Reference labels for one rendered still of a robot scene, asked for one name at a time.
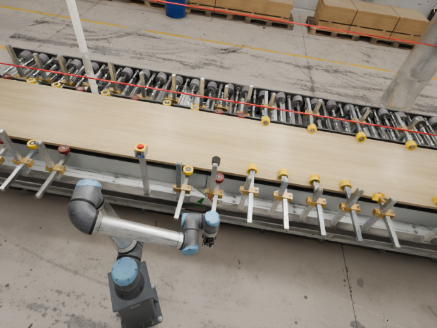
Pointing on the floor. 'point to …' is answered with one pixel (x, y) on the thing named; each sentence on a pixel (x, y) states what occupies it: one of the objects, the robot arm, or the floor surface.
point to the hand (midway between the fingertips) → (207, 242)
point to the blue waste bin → (175, 12)
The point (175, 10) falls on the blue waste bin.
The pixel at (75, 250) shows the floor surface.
